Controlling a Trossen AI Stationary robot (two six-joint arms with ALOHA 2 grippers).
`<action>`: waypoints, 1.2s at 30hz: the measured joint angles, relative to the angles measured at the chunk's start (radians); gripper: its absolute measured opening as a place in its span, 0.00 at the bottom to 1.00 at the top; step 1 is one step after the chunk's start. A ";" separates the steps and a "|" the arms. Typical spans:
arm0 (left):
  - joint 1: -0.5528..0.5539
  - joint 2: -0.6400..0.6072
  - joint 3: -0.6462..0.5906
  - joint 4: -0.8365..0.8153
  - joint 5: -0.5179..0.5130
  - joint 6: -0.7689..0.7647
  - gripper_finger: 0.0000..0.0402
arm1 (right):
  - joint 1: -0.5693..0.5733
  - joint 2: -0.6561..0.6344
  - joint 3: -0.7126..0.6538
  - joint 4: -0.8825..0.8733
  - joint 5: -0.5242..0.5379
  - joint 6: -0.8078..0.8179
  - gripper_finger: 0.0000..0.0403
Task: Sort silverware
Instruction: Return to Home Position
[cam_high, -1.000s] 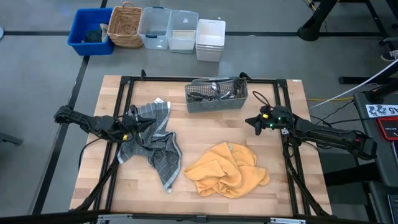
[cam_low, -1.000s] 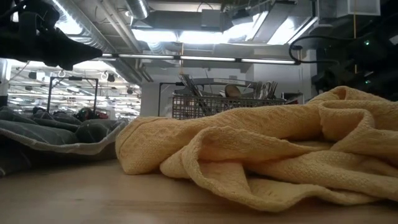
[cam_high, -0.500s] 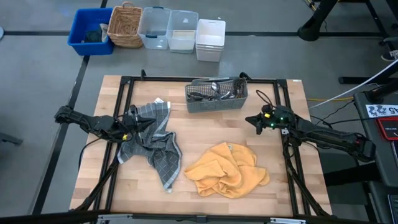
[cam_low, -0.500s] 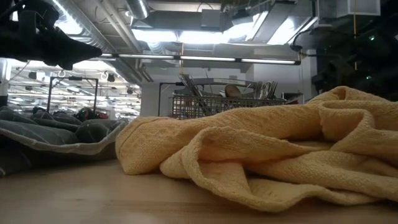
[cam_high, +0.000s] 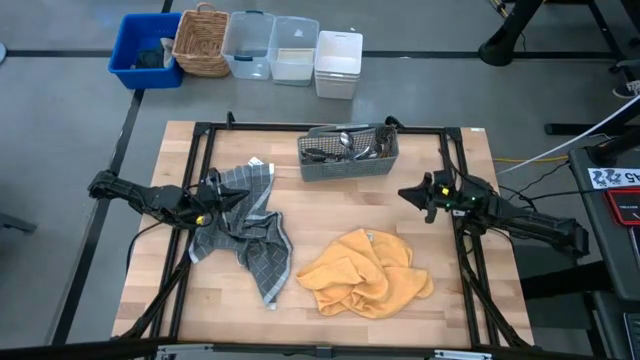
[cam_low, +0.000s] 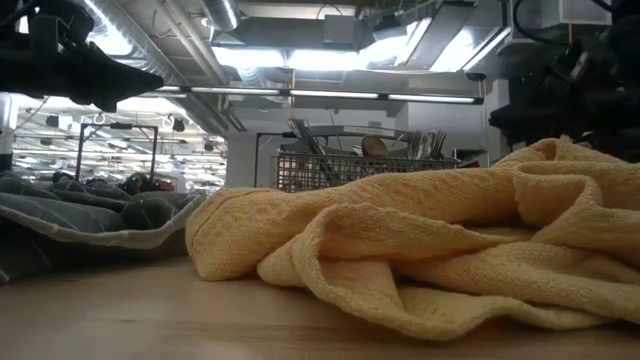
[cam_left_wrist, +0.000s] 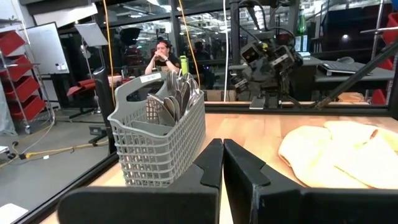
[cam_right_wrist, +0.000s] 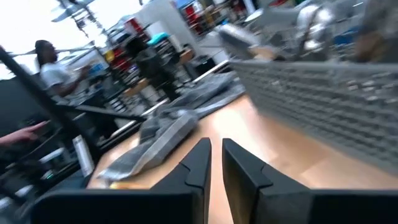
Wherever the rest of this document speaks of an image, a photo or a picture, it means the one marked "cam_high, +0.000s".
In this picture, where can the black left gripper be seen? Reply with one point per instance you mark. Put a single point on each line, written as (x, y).
(210, 197)

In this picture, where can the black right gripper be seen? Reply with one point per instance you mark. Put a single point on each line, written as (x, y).
(450, 195)

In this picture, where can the yellow terry cloth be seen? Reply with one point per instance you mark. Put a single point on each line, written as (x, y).
(370, 280)

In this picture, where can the silver metal spoon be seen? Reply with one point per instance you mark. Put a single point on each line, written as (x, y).
(346, 140)

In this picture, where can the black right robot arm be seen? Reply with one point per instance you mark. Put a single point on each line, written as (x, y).
(530, 220)

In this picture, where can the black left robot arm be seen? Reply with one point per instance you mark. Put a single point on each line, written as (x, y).
(145, 197)

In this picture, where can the grey checked cloth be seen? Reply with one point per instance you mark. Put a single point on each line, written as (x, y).
(240, 225)

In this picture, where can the grey mesh cutlery basket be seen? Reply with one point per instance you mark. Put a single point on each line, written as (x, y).
(345, 170)

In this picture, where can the clear plastic bin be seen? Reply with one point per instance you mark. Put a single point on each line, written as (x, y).
(292, 55)

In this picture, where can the woven wicker basket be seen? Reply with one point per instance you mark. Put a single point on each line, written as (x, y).
(200, 40)

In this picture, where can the dark cloth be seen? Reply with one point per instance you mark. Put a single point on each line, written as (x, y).
(147, 59)

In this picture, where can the black floor stand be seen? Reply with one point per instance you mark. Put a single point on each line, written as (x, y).
(497, 52)

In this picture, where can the white plastic bin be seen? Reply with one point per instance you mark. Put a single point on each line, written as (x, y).
(337, 55)

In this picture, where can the blue plastic bin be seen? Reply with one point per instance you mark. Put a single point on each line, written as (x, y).
(125, 50)

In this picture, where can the white printed label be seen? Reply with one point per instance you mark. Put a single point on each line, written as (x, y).
(612, 177)

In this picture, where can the black side cart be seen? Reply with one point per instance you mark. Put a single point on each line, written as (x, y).
(615, 260)

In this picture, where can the red-edged black device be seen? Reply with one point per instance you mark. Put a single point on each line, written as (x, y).
(625, 207)

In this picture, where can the grey chair base leg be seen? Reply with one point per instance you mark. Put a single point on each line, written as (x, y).
(15, 222)

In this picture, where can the person's shoe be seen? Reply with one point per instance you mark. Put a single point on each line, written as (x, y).
(627, 90)

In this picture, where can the black metal table frame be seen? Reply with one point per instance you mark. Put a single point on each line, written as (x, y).
(300, 126)

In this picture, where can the silver metal bracket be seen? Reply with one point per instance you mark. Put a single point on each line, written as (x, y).
(462, 355)
(177, 351)

